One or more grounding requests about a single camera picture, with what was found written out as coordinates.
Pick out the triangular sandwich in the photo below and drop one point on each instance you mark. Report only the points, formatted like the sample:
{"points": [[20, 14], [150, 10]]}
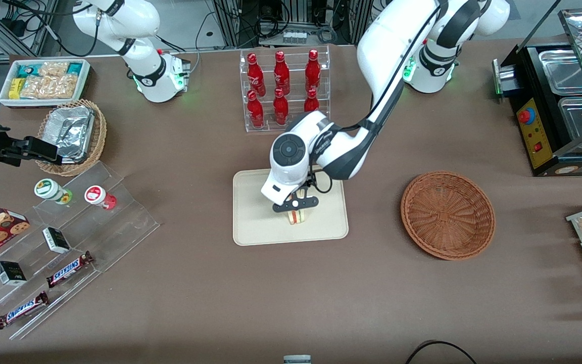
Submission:
{"points": [[297, 217]]}

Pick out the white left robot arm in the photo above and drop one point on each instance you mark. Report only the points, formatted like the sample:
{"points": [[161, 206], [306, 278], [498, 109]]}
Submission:
{"points": [[392, 35]]}

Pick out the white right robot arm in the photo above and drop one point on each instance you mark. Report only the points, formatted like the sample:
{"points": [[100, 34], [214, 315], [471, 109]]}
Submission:
{"points": [[134, 20]]}

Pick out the beige rectangular tray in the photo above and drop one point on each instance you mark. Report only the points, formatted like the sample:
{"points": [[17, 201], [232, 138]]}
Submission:
{"points": [[255, 222]]}

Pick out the aluminium foil tray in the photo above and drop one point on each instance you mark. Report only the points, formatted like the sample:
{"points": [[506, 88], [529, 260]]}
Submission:
{"points": [[71, 129]]}

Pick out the light wicker basket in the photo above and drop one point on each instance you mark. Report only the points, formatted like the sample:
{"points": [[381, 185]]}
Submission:
{"points": [[100, 136]]}

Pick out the brown round wicker basket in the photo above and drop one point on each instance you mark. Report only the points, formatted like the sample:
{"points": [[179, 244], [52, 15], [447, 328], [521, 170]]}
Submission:
{"points": [[447, 215]]}

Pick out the green lid cup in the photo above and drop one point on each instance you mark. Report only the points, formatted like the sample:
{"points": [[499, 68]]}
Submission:
{"points": [[48, 189]]}

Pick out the red cola bottle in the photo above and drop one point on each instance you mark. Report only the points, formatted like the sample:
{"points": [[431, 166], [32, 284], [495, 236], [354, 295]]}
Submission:
{"points": [[255, 112], [254, 76], [311, 102], [281, 110], [281, 73], [312, 71]]}

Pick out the white rectangular snack bin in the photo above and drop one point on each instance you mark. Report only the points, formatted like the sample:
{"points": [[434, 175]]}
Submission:
{"points": [[5, 101]]}

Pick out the clear acrylic bottle rack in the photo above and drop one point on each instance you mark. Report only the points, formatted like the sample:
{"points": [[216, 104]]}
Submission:
{"points": [[243, 101]]}

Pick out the small black box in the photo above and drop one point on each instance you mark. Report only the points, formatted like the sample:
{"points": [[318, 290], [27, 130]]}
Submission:
{"points": [[56, 240], [10, 273]]}

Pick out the yellow snack pack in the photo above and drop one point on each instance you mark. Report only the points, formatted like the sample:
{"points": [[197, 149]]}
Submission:
{"points": [[14, 88]]}

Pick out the large clear cracker bag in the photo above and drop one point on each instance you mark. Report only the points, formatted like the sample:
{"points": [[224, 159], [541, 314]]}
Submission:
{"points": [[48, 87]]}

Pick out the red lid cup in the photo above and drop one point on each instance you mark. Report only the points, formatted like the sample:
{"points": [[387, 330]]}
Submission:
{"points": [[96, 195]]}

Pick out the teal snack pack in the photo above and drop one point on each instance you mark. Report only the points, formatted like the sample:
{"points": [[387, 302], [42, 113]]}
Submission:
{"points": [[27, 70]]}

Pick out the snickers bar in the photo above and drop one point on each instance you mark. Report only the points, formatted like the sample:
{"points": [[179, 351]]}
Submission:
{"points": [[68, 269], [20, 310]]}

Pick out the small clear cracker bag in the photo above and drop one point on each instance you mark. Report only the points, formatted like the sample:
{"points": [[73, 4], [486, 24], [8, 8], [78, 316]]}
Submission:
{"points": [[53, 68]]}

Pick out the clear acrylic stepped stand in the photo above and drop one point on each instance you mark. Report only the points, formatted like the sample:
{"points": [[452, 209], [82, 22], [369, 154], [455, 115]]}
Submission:
{"points": [[119, 227]]}

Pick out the white power strip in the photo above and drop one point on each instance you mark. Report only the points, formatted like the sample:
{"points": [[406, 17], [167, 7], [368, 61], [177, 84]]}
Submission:
{"points": [[294, 37]]}

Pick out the small grey object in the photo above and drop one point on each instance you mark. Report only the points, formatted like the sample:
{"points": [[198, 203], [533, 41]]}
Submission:
{"points": [[297, 360]]}

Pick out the black hot food display case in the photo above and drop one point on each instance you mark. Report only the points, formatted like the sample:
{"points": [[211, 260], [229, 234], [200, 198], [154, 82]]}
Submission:
{"points": [[533, 136]]}

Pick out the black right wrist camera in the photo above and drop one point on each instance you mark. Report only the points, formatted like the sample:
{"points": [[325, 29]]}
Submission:
{"points": [[41, 149]]}

